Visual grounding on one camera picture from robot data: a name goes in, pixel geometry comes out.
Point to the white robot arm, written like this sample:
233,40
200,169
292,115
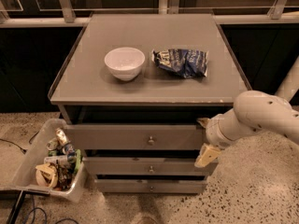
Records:
252,112

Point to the crushed can in bin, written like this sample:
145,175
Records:
61,137

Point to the grey top drawer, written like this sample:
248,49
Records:
136,137

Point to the grey drawer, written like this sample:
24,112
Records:
136,137
151,186
145,166

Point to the grey drawer cabinet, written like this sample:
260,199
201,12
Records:
87,93

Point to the beige crumpled wrapper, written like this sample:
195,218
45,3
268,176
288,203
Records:
46,175

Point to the grey bottom drawer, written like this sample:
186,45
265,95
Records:
151,186

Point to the clear plastic bin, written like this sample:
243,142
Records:
25,176

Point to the grey middle drawer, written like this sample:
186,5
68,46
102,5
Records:
145,166

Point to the black bar on floor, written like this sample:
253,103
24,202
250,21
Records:
18,197

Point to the metal window frame rail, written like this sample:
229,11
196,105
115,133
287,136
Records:
47,13

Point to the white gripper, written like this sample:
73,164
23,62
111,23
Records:
213,132

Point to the blue crumpled chip bag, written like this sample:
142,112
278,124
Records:
186,63

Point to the white ceramic bowl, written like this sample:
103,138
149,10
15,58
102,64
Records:
125,63

